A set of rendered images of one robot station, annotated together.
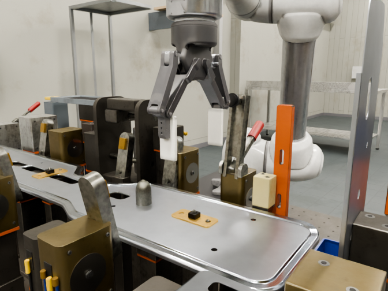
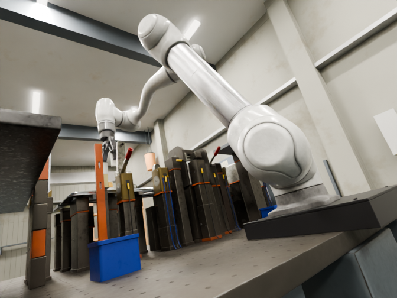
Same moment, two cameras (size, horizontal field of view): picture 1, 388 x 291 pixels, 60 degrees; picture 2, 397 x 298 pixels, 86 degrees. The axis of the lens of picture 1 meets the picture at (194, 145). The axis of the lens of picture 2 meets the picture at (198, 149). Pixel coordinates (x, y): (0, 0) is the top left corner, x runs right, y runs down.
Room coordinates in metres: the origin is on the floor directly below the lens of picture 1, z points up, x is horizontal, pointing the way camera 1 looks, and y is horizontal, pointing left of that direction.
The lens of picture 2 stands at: (1.21, -0.96, 0.78)
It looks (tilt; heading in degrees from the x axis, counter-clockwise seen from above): 19 degrees up; 100
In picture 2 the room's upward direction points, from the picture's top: 12 degrees counter-clockwise
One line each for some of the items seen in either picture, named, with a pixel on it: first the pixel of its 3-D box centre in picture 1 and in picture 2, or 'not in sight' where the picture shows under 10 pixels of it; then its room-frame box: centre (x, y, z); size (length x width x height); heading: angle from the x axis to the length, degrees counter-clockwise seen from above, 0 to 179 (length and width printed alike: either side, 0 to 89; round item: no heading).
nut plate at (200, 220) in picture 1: (194, 215); not in sight; (0.57, 0.00, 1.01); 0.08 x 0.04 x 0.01; 53
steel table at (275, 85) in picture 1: (311, 113); not in sight; (5.84, -2.04, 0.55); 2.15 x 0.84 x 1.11; 50
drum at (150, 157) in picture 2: not in sight; (150, 161); (-1.61, 5.62, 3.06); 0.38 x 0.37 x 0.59; 138
